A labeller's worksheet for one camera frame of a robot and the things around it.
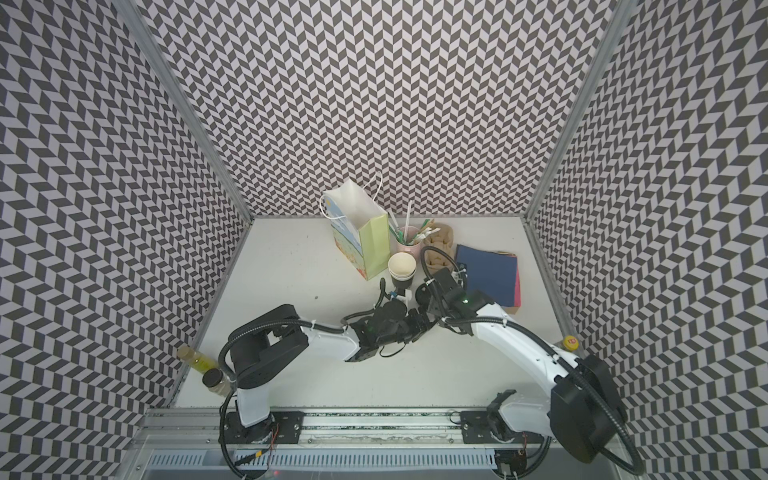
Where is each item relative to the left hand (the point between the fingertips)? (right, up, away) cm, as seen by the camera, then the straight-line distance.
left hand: (442, 323), depth 82 cm
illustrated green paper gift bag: (-23, +26, -1) cm, 35 cm away
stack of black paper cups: (-11, +15, +12) cm, 22 cm away
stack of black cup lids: (-4, +4, +14) cm, 15 cm away
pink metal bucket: (-9, +23, +15) cm, 29 cm away
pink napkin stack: (+25, +9, +11) cm, 29 cm away
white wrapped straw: (-9, +31, +17) cm, 36 cm away
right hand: (+1, +3, +2) cm, 3 cm away
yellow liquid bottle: (-63, -7, -9) cm, 64 cm away
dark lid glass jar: (-56, -11, -11) cm, 58 cm away
